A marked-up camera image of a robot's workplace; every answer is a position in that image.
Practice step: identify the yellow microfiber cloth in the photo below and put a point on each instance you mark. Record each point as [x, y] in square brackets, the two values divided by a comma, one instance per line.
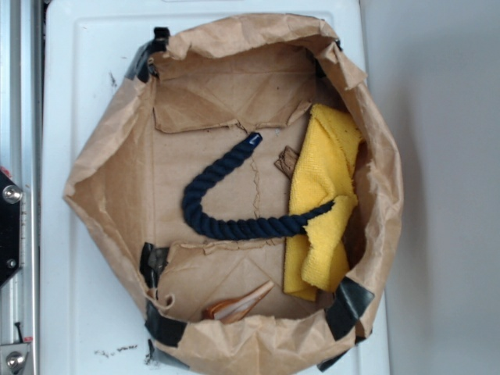
[316, 260]

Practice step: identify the black metal mounting plate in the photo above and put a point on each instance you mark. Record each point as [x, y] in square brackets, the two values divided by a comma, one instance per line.
[10, 212]

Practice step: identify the orange paper bag handle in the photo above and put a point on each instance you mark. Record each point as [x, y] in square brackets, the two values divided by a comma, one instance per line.
[235, 309]

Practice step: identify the brown paper bag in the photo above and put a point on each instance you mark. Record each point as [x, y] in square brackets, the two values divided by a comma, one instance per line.
[177, 187]

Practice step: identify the small brown cardboard scrap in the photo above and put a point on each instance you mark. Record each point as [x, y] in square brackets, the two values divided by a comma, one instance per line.
[287, 161]

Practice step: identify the aluminium frame rail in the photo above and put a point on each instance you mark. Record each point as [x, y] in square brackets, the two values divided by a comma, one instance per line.
[21, 102]

